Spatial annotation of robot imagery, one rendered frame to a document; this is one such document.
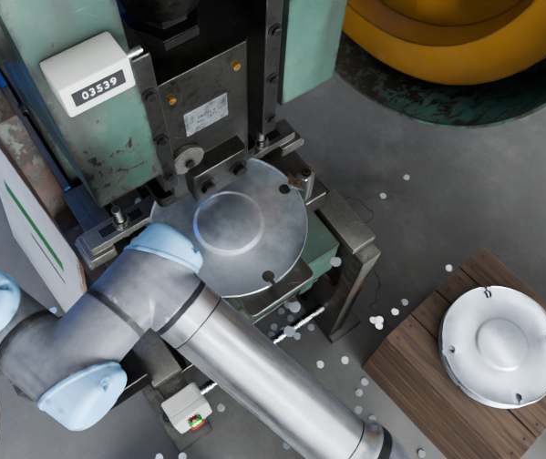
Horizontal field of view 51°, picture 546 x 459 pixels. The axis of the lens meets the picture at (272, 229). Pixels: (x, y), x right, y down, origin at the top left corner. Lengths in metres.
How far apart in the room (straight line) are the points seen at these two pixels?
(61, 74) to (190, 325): 0.27
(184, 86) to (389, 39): 0.37
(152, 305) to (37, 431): 1.27
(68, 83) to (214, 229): 0.57
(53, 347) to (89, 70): 0.26
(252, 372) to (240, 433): 1.13
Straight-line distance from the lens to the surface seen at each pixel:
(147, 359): 1.15
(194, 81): 0.78
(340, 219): 1.24
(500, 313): 1.55
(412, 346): 1.49
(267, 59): 0.78
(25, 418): 1.87
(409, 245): 1.97
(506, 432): 1.52
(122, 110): 0.67
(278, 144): 1.20
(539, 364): 1.55
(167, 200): 0.99
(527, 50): 0.81
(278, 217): 1.08
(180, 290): 0.61
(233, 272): 1.03
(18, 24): 0.54
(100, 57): 0.56
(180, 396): 1.14
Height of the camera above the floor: 1.74
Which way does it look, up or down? 65 degrees down
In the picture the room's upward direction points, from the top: 5 degrees clockwise
